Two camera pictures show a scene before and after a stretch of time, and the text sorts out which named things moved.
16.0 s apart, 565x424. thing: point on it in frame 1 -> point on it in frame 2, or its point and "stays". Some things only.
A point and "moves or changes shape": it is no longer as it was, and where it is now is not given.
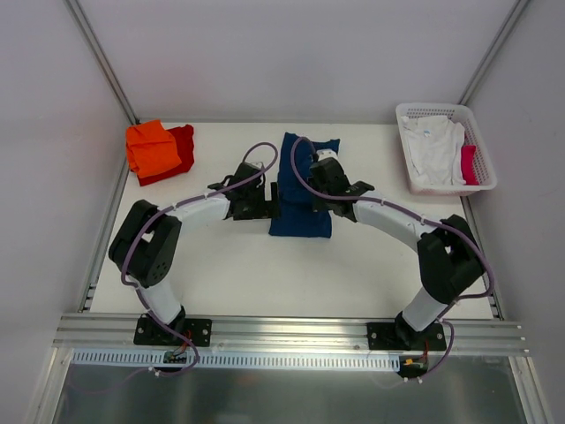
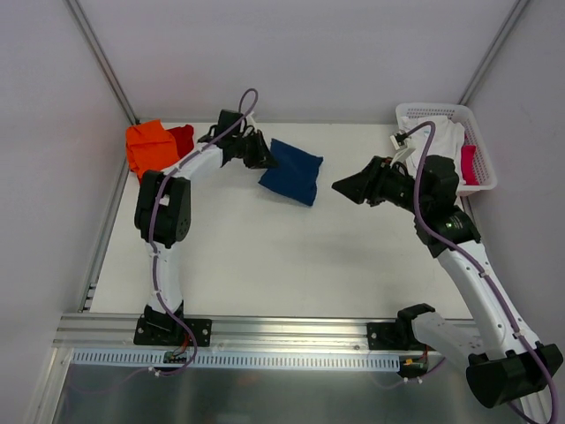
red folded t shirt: (184, 139) stays
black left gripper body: (273, 200) -> (249, 147)
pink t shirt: (469, 164) stays
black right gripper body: (318, 203) -> (372, 180)
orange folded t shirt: (151, 149) stays
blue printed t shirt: (297, 216) moves or changes shape
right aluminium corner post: (517, 11) stays
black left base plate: (199, 330) stays
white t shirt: (434, 145) stays
